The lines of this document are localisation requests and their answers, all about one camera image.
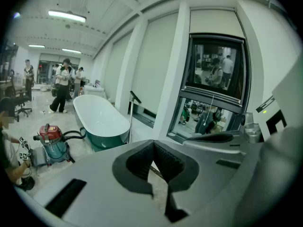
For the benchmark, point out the white bathtub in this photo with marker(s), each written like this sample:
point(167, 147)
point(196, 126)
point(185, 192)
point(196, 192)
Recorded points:
point(99, 117)

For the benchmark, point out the white counter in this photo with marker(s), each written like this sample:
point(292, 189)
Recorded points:
point(93, 91)

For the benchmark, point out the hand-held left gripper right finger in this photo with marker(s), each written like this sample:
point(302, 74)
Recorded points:
point(208, 181)

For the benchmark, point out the chrome vertical pipe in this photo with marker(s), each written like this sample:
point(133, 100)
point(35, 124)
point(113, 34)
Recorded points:
point(130, 117)

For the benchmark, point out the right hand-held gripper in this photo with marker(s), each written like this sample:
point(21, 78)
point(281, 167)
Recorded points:
point(270, 112)

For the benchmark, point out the dark storage shelf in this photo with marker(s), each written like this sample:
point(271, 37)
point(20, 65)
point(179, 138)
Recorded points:
point(7, 63)

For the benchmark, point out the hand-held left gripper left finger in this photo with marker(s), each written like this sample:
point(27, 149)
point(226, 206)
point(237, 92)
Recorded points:
point(99, 197)

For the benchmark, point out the red and teal vacuum cleaner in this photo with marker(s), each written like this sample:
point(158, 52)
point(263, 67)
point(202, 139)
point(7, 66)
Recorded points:
point(50, 132)

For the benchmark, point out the low dark window frame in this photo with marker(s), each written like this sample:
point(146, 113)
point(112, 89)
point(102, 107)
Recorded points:
point(144, 116)

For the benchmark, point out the grey metal box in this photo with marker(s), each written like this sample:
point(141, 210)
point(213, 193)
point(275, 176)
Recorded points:
point(39, 157)

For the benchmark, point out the long ceiling light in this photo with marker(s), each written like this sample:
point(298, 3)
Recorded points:
point(36, 46)
point(71, 50)
point(67, 16)

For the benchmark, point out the black office chair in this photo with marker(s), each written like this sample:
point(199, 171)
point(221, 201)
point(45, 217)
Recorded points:
point(20, 100)

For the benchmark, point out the white roller blind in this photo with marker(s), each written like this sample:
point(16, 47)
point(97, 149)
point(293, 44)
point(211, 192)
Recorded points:
point(154, 67)
point(213, 22)
point(117, 70)

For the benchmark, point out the silver gripper camera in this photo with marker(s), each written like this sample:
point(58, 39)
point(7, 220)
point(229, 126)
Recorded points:
point(252, 131)

